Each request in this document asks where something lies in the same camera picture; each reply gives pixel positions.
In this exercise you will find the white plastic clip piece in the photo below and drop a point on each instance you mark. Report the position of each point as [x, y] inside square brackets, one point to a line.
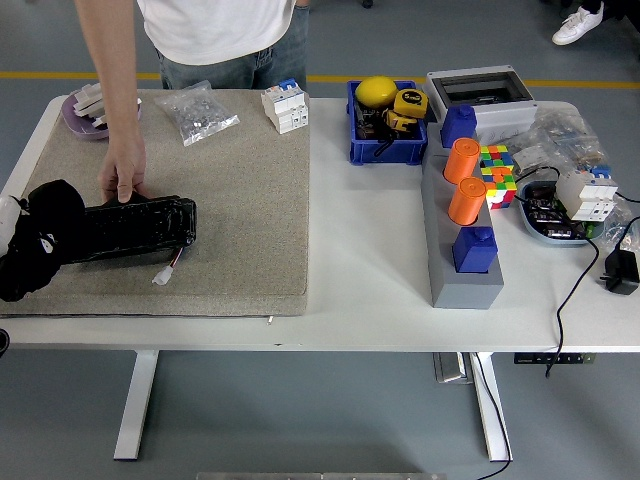
[87, 97]
[100, 120]

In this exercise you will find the light blue tray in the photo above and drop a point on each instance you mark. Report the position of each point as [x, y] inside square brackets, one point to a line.
[530, 225]

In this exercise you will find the grey metal box under table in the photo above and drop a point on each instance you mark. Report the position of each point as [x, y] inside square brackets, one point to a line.
[450, 367]

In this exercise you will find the black rag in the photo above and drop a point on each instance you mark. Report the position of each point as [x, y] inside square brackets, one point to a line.
[45, 210]

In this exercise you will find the person's right hand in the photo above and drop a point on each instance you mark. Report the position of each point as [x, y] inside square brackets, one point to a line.
[122, 162]

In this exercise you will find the yellow and black tape measure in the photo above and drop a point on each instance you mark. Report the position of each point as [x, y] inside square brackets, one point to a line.
[398, 121]

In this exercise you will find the colourful puzzle cube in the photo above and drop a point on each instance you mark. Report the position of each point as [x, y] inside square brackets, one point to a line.
[497, 175]

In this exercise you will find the white shoe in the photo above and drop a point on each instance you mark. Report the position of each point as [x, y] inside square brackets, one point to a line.
[575, 27]

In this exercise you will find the black table control panel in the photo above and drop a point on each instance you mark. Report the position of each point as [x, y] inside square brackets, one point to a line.
[535, 358]

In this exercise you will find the black film-wrapped panel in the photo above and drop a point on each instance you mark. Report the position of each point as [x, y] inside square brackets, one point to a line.
[135, 225]

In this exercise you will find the person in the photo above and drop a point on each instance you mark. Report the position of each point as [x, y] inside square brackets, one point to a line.
[215, 30]

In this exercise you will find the orange cylinder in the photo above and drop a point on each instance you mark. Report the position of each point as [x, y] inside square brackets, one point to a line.
[460, 162]
[465, 202]

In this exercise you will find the person's right forearm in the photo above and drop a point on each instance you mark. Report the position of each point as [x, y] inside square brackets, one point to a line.
[117, 90]

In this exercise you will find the clear bag of small parts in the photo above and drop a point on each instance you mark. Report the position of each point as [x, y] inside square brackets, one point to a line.
[560, 130]

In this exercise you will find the yellow round dome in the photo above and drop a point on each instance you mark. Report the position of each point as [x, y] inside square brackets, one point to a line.
[375, 92]

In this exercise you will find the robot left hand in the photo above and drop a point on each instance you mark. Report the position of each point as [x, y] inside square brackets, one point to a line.
[7, 220]

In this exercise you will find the white circuit breaker blue switches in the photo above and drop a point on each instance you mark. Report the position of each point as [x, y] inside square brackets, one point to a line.
[582, 195]
[285, 110]

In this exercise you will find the grey electrical enclosure box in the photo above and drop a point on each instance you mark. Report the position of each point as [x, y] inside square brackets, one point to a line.
[505, 117]

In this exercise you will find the clear bag of screws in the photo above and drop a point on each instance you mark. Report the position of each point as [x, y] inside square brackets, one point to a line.
[197, 115]

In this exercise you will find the black power adapter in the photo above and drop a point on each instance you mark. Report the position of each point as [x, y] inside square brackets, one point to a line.
[622, 275]

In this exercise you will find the grey-brown table mat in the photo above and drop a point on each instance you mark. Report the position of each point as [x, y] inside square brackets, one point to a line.
[240, 200]

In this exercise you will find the purple oval tray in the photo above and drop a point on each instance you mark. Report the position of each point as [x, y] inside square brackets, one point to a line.
[75, 125]

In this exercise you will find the blue plastic bin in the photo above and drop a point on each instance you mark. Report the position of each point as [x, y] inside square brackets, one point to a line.
[385, 152]

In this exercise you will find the blue block with knob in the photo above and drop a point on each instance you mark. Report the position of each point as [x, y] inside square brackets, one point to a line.
[472, 252]
[456, 127]

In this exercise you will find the white table leg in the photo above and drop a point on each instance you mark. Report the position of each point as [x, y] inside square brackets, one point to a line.
[484, 400]
[135, 410]

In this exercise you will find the clear plastic bag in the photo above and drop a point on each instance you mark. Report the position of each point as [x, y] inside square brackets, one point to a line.
[620, 225]

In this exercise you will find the grey block holder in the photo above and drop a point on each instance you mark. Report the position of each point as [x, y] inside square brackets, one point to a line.
[465, 292]

